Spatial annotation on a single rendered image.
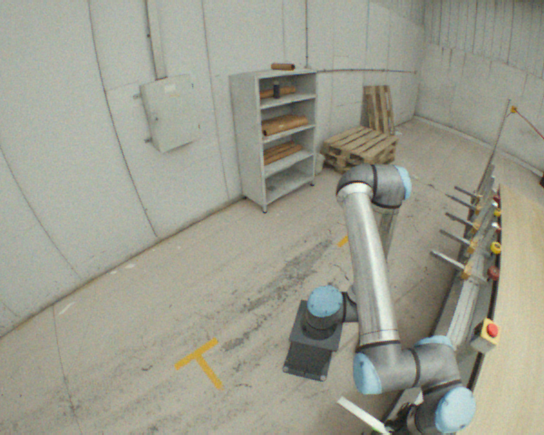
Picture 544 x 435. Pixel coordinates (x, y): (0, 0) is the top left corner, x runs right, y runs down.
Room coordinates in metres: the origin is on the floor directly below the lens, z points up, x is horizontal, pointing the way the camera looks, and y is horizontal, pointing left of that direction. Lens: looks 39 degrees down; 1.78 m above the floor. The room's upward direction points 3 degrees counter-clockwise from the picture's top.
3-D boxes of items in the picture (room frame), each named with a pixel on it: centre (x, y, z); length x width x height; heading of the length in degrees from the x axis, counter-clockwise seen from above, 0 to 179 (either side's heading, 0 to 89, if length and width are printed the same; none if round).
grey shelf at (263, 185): (2.69, -0.12, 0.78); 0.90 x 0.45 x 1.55; 129
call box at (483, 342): (0.12, -0.61, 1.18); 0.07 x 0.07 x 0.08; 43
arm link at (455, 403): (-0.04, -0.33, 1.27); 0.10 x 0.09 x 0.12; 174
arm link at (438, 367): (0.08, -0.33, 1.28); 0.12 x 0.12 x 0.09; 84
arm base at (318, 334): (0.54, -0.21, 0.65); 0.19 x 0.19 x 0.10
